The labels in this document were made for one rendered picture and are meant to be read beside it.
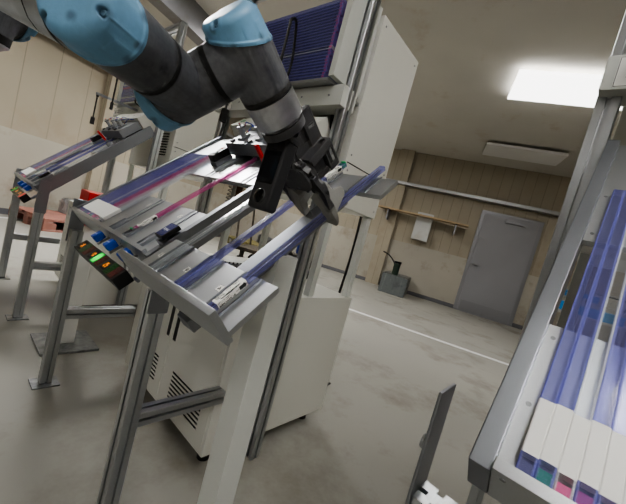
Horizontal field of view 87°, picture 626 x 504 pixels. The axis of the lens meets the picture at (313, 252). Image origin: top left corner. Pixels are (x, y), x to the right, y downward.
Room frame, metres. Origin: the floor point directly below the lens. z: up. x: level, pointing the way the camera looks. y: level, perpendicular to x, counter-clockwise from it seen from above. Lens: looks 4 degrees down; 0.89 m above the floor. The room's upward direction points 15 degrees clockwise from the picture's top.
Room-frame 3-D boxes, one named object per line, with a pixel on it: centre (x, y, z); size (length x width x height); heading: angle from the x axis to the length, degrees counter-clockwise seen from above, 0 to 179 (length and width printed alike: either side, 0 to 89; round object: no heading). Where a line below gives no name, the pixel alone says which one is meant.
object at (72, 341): (1.60, 1.09, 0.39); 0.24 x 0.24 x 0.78; 50
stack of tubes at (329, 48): (1.36, 0.27, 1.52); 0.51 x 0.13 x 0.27; 50
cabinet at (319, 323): (1.50, 0.24, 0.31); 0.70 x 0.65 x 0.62; 50
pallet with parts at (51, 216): (4.59, 3.34, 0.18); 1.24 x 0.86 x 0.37; 160
